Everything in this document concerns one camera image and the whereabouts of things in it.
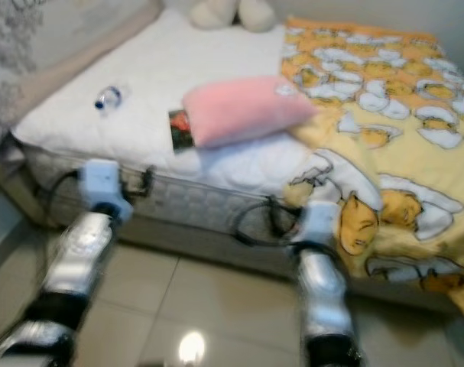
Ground cream plush toy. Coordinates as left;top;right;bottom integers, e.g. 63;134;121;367
190;0;277;33

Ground dark picture cover book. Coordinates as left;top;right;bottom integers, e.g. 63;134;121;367
168;109;196;151

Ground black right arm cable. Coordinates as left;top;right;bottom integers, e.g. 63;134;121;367
232;197;301;249

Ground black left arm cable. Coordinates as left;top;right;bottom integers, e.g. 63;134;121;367
42;170;83;245

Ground clear plastic water bottle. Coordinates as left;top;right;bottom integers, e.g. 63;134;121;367
93;86;124;114

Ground pink fluffy pillow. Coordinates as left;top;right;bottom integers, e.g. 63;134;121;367
182;75;318;150

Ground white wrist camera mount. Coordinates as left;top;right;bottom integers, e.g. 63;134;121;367
297;200;339;247
80;159;122;206

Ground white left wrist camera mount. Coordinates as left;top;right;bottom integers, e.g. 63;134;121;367
80;159;122;206

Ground yellow cartoon print blanket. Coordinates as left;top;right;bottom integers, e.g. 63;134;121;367
279;17;464;326

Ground grey bed base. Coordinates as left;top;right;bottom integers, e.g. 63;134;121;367
25;183;332;284

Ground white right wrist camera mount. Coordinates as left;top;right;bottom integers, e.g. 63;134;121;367
297;200;339;247

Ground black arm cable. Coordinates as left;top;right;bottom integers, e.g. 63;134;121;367
42;170;83;245
232;197;301;249

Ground white quilted mattress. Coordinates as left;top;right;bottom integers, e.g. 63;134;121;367
10;8;336;230

